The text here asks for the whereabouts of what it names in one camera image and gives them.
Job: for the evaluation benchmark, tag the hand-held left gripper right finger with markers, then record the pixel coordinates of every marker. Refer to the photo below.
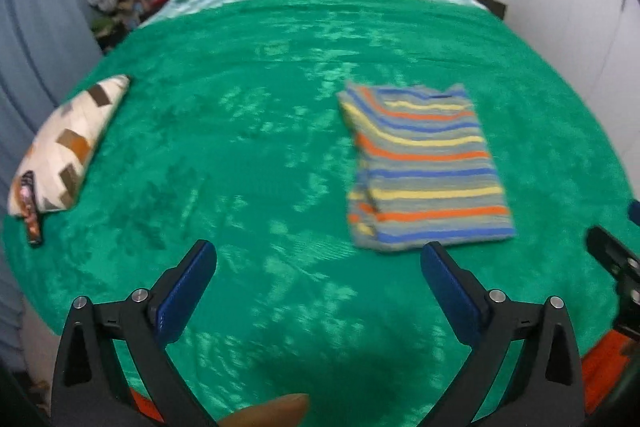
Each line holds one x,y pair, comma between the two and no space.
452,302

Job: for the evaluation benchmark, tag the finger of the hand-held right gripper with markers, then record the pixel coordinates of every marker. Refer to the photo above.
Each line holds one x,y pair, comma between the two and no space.
635,212
612,254

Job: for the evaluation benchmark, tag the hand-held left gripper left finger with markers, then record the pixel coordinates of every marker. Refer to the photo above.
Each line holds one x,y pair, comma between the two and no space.
182,297

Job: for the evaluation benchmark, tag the striped knitted sweater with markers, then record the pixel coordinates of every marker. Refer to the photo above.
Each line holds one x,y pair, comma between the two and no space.
430,167

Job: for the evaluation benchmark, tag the pile of mixed clothes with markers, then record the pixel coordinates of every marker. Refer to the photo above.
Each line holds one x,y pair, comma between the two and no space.
125,19

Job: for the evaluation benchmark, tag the orange fleece cloth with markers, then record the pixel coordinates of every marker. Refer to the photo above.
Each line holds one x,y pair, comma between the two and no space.
600,367

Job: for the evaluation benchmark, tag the green plush blanket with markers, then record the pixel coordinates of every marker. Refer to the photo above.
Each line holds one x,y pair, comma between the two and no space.
225,132

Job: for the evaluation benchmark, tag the smartphone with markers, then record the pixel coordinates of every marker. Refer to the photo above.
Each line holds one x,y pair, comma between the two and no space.
31,212

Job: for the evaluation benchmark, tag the brown zigzag patterned pillow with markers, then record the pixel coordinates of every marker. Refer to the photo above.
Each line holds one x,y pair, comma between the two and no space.
65,142

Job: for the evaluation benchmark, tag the white wardrobe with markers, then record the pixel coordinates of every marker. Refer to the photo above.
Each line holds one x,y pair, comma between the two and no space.
575,7

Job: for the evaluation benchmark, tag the blue curtain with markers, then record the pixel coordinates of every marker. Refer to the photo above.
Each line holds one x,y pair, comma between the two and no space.
40,32

